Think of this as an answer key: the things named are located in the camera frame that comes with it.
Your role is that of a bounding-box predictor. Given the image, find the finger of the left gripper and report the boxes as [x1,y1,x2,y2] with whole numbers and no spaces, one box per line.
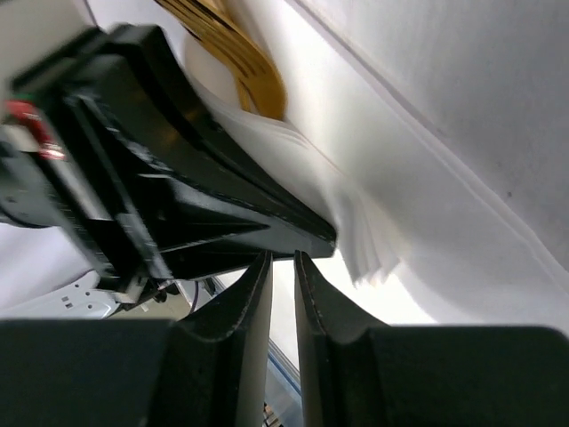
[62,25,336,279]

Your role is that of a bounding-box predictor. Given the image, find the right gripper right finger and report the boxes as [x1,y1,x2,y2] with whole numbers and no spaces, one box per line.
[294,252,568,426]

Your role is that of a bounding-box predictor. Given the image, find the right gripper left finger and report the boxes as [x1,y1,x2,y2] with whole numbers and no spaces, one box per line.
[1,252,272,426]

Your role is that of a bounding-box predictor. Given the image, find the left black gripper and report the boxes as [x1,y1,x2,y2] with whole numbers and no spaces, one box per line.
[1,52,147,305]

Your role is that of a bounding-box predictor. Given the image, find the gold fork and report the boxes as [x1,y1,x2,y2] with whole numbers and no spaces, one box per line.
[156,0,287,120]

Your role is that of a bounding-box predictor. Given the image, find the white paper napkin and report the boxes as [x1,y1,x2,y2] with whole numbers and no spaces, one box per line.
[184,1,568,331]

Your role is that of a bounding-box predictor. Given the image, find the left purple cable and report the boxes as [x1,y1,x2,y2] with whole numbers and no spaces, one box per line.
[188,278,205,312]

